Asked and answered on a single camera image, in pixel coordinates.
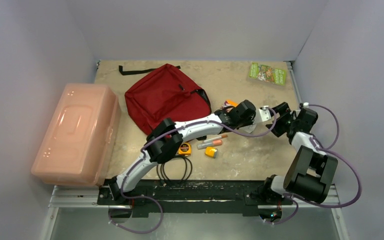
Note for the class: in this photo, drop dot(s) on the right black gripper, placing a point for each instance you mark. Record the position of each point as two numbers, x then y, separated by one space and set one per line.
278 112

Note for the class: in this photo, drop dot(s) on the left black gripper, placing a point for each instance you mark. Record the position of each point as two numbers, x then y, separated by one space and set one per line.
251 119

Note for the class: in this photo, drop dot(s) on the colourful Roald Dahl book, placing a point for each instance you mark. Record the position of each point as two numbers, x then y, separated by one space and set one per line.
228 105

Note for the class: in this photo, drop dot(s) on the green booklet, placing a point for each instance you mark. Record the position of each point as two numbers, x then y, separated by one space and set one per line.
267 74

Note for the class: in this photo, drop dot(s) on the red student backpack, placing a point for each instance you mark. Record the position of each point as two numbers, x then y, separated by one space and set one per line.
164 92

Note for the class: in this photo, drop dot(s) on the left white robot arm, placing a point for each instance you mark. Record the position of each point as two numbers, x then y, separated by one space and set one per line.
164 141

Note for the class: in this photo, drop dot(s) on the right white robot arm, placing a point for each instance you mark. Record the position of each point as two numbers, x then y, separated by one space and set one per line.
312 170

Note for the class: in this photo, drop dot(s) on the white orange marker pen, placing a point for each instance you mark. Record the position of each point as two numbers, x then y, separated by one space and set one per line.
219 137

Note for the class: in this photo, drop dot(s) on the grey orange highlighter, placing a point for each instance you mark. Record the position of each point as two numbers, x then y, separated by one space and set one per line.
214 143

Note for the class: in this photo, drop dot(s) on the yellow grey correction tape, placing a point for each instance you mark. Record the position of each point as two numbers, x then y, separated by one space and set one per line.
211 152

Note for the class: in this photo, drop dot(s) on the yellow tape measure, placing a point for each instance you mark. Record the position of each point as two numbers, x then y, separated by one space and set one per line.
184 149

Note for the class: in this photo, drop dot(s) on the pink translucent storage box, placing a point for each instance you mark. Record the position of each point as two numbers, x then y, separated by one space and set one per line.
78 144

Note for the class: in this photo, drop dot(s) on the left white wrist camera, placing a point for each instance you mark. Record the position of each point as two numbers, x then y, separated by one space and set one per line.
261 115

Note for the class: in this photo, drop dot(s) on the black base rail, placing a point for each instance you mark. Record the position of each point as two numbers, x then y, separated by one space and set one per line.
196 197

